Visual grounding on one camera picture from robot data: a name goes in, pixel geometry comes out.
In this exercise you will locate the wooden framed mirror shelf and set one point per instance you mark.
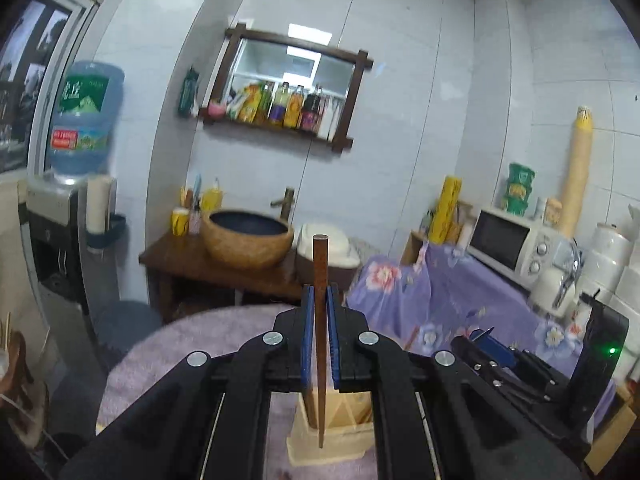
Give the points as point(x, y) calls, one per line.
point(259, 70)

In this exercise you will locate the white microwave oven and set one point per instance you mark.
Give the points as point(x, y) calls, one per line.
point(517, 248)

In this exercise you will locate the blue water jug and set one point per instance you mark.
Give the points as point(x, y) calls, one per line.
point(83, 120)

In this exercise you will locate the orange sauce bottle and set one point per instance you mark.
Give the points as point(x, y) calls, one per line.
point(294, 108)

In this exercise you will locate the yellow soap bottle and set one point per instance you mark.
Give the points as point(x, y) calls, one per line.
point(211, 198)

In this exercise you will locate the yellow mug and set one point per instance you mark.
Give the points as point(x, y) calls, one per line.
point(179, 221)

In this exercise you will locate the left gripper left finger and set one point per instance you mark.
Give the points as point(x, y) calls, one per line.
point(207, 422)

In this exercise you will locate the dark wooden side table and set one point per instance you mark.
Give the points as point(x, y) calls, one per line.
point(177, 264)

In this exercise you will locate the green hanging packet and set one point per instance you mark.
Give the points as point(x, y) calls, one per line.
point(187, 105)

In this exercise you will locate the cream plastic utensil holder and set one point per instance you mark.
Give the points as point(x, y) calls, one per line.
point(349, 433)

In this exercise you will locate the dark sauce bottle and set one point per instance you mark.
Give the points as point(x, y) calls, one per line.
point(309, 116)

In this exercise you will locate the white electric kettle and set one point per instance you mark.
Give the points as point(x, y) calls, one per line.
point(555, 289)

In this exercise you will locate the brown chopstick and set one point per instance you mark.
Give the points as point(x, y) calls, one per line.
point(320, 243)

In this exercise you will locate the woven basin sink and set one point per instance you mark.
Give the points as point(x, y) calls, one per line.
point(245, 240)

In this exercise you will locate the water dispenser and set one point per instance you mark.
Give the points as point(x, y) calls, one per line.
point(75, 269)

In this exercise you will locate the green instant noodle cups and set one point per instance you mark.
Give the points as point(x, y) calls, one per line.
point(519, 185)

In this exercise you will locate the yellow roll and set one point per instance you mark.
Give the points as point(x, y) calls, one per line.
point(444, 210)

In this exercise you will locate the tall paper cup stack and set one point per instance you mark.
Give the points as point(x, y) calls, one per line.
point(577, 175)

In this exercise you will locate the wooden faucet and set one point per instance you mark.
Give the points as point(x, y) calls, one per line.
point(285, 203)

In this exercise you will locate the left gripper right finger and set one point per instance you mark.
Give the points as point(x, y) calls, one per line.
point(455, 415)

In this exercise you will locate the purple floral cloth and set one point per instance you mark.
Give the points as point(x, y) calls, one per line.
point(447, 293)

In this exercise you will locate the purple striped tablecloth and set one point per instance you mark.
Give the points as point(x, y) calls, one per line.
point(209, 334)

